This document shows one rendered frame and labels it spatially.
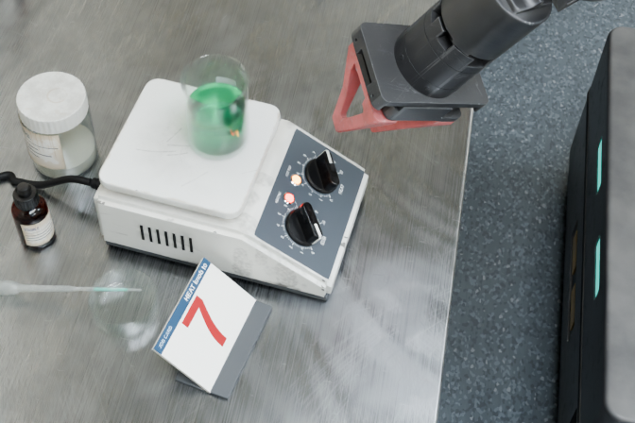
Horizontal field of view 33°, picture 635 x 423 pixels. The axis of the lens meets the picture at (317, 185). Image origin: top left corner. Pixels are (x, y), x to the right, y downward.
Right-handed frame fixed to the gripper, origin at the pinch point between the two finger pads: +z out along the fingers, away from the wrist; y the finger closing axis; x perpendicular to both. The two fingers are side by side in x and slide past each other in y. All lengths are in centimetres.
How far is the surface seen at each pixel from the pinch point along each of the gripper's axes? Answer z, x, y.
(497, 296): 66, -1, -74
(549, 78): 66, -43, -105
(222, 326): 11.9, 12.3, 9.5
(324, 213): 7.1, 5.1, 0.4
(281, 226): 7.1, 6.0, 5.0
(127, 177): 10.7, -0.1, 15.6
